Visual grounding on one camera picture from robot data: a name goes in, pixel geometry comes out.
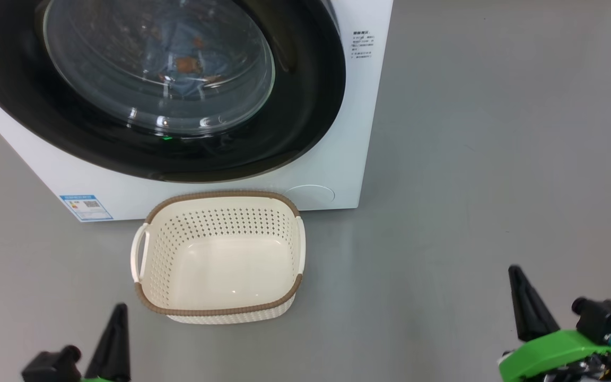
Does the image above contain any round white filter cover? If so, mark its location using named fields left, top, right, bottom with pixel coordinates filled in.
left=284, top=185, right=335, bottom=210

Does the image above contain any round black glass washer door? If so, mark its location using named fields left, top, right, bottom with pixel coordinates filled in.
left=0, top=0, right=347, bottom=184

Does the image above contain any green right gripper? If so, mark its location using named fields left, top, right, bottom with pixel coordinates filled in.
left=499, top=265, right=611, bottom=382

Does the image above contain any blue bear print garment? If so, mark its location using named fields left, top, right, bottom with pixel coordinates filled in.
left=144, top=24, right=232, bottom=100

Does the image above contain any blue energy label sticker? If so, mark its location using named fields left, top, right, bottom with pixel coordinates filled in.
left=60, top=194, right=114, bottom=222

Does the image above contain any white front-load washing machine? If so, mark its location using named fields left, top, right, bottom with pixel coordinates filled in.
left=0, top=0, right=394, bottom=222

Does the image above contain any cream perforated laundry basket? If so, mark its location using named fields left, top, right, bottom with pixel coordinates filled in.
left=130, top=191, right=306, bottom=325

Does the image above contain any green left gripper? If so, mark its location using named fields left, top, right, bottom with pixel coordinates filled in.
left=78, top=303, right=131, bottom=382

